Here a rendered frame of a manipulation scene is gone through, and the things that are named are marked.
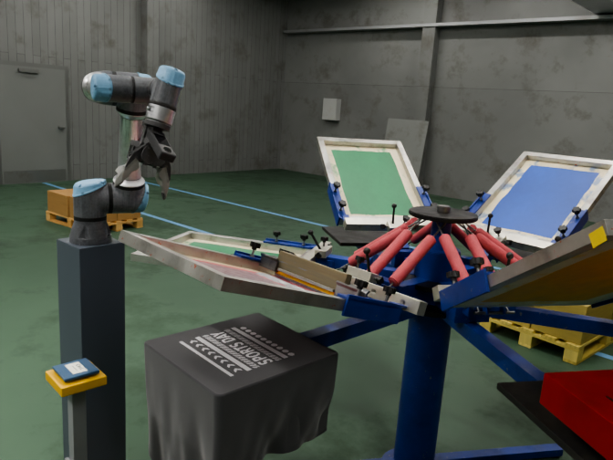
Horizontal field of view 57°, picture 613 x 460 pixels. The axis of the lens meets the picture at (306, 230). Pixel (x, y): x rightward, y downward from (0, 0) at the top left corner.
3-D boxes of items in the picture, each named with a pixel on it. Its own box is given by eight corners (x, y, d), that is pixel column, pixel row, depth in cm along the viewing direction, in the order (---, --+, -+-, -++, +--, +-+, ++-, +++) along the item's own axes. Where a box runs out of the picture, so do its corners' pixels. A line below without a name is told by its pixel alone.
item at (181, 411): (212, 529, 165) (217, 396, 156) (141, 454, 197) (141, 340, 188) (222, 524, 167) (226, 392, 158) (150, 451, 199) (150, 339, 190)
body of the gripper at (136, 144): (149, 167, 160) (161, 126, 160) (163, 171, 154) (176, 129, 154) (124, 159, 154) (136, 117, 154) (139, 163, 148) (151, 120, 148)
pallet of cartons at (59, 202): (146, 228, 753) (146, 198, 744) (85, 236, 691) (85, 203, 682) (101, 213, 829) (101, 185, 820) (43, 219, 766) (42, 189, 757)
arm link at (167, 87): (181, 76, 159) (191, 73, 152) (171, 113, 159) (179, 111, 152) (155, 65, 155) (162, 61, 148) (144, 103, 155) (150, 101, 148)
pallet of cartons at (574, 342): (532, 298, 564) (538, 256, 554) (636, 327, 504) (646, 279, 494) (473, 331, 468) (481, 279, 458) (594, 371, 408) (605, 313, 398)
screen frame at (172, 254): (220, 290, 140) (223, 276, 140) (117, 240, 182) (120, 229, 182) (396, 320, 196) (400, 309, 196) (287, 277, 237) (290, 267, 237)
